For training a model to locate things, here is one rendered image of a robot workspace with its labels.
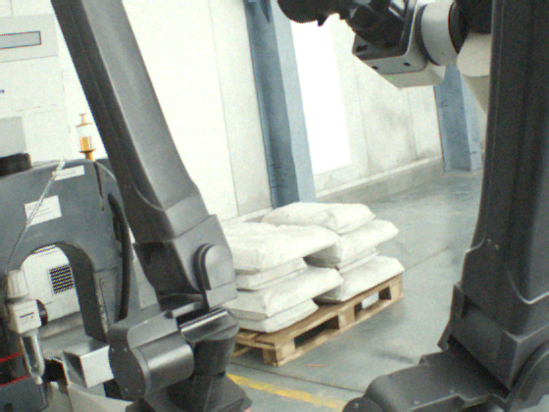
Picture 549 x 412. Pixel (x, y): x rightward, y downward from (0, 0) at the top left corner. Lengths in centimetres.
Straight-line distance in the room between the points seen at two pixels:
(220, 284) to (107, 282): 43
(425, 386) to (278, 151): 651
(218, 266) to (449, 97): 886
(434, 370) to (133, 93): 35
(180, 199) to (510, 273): 33
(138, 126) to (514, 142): 36
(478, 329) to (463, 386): 4
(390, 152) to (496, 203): 809
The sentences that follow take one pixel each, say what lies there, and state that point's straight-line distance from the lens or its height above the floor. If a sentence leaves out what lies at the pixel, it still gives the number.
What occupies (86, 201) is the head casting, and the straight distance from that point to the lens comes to 103.
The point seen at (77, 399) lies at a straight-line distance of 96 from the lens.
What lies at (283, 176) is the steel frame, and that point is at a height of 54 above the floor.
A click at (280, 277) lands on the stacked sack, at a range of 381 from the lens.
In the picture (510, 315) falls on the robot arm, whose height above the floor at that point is 125.
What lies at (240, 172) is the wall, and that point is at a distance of 671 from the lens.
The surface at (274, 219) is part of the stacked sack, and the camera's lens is 447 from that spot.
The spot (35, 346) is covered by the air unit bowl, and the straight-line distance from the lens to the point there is 95.
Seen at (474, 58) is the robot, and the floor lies 140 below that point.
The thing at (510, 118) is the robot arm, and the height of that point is 137.
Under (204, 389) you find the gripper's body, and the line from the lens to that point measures 71.
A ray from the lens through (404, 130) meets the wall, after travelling 876.
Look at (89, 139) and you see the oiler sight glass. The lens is 105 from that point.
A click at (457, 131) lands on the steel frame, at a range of 946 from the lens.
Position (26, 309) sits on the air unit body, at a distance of 93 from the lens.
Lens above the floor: 140
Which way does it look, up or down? 9 degrees down
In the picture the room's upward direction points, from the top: 8 degrees counter-clockwise
